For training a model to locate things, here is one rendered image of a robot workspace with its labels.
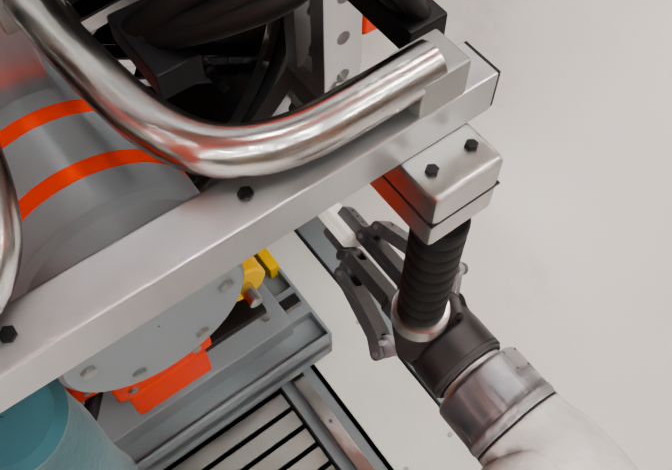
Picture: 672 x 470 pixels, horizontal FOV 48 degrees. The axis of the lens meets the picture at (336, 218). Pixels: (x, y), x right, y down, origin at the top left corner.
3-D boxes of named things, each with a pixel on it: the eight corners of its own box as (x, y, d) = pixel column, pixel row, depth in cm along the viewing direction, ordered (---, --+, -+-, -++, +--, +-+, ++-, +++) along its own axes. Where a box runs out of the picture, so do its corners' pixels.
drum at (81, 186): (124, 126, 63) (75, -3, 51) (265, 314, 54) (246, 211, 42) (-36, 211, 59) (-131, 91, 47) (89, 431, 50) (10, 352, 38)
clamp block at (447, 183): (396, 111, 49) (402, 53, 44) (492, 206, 45) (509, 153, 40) (333, 148, 47) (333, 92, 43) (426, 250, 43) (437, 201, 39)
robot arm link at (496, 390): (570, 382, 67) (523, 332, 69) (533, 402, 59) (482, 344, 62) (503, 446, 70) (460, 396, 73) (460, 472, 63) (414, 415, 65)
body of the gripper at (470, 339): (460, 397, 72) (399, 325, 76) (519, 337, 68) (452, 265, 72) (423, 413, 65) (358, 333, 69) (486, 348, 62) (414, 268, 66)
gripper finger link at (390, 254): (422, 324, 68) (432, 314, 67) (349, 235, 72) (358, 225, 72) (442, 320, 71) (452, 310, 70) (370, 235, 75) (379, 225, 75)
